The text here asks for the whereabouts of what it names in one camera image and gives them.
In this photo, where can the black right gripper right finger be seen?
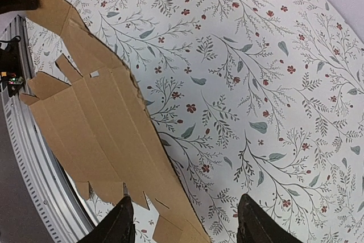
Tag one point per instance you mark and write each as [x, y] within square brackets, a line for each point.
[255, 225]

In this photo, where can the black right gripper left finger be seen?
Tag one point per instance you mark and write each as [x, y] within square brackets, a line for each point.
[118, 225]

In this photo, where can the brown cardboard box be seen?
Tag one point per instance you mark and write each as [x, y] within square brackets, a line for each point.
[97, 125]

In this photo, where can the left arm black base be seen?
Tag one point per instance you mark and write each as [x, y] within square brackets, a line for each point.
[11, 67]

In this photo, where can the floral patterned table mat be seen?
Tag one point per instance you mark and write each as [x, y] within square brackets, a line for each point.
[263, 97]

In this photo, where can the aluminium front rail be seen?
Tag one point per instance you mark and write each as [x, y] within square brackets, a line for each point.
[54, 196]

